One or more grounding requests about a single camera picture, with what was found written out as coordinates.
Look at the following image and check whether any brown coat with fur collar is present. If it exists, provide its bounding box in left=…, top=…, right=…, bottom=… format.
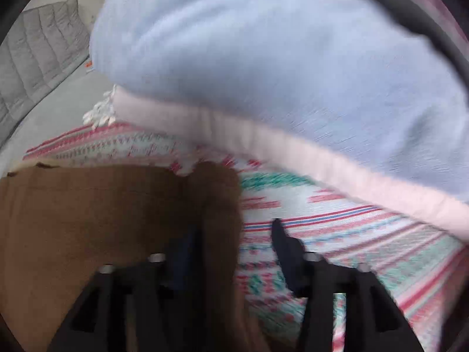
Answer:
left=1, top=162, right=269, bottom=351

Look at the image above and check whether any patterned red green white blanket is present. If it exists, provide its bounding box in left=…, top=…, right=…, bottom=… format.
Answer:
left=26, top=124, right=468, bottom=351

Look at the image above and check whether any pale pink fleece garment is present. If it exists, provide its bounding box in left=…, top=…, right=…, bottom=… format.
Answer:
left=83, top=86, right=468, bottom=241

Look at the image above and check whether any grey plush bedspread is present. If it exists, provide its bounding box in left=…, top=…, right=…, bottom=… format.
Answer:
left=1, top=65, right=113, bottom=173

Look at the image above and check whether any light blue fleece garment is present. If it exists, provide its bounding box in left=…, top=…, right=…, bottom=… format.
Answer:
left=90, top=0, right=468, bottom=201

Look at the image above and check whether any grey quilted duvet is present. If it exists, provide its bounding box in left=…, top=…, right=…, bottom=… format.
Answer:
left=1, top=0, right=90, bottom=144

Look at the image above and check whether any pink velvet garment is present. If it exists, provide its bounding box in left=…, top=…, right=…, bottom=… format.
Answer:
left=414, top=0, right=468, bottom=58

